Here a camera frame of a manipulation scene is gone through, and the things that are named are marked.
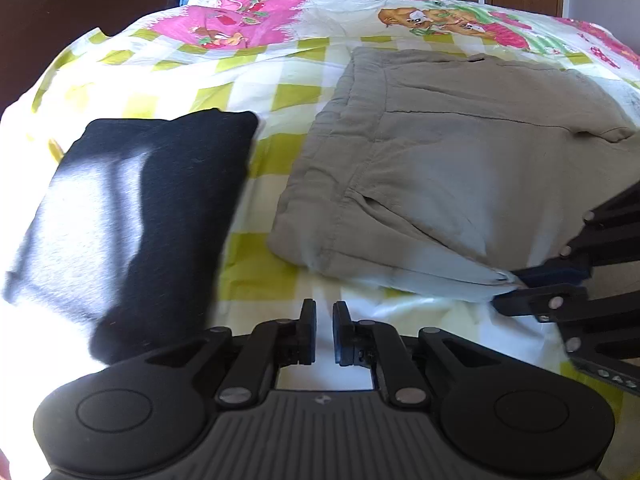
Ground folded black garment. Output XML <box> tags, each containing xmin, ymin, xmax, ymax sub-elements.
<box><xmin>3</xmin><ymin>108</ymin><xmax>259</xmax><ymax>364</ymax></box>

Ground dark wooden headboard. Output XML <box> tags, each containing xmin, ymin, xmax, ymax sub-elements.
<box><xmin>1</xmin><ymin>0</ymin><xmax>177</xmax><ymax>108</ymax></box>

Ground light grey khaki pants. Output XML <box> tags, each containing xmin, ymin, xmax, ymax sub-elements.
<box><xmin>268</xmin><ymin>48</ymin><xmax>639</xmax><ymax>302</ymax></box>

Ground checkered cartoon bed sheet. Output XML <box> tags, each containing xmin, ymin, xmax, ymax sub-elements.
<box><xmin>0</xmin><ymin>0</ymin><xmax>640</xmax><ymax>480</ymax></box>

